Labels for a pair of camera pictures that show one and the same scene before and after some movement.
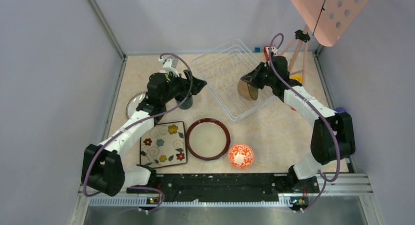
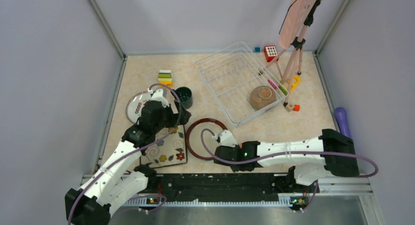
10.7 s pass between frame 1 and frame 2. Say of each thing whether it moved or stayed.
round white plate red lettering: stayed
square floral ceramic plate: stayed
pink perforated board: moved
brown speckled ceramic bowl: moved
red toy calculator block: stayed
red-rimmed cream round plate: stayed
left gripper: moved
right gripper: moved
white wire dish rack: stayed
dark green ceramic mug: stayed
